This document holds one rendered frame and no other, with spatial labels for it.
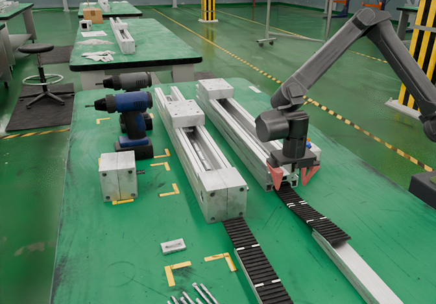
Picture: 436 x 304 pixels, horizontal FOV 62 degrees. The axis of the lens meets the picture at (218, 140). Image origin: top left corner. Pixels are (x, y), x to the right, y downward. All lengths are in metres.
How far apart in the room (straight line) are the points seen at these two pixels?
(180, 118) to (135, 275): 0.57
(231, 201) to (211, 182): 0.07
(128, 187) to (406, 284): 0.67
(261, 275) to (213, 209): 0.22
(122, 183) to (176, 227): 0.20
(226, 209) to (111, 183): 0.31
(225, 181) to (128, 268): 0.29
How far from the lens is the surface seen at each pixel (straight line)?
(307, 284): 0.78
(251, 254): 0.77
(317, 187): 1.07
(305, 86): 0.93
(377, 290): 0.77
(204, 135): 1.15
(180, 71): 2.75
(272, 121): 0.84
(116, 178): 0.98
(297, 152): 0.91
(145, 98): 1.13
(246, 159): 1.12
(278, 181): 0.93
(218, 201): 0.87
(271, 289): 0.72
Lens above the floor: 1.33
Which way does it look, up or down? 25 degrees down
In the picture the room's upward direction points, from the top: straight up
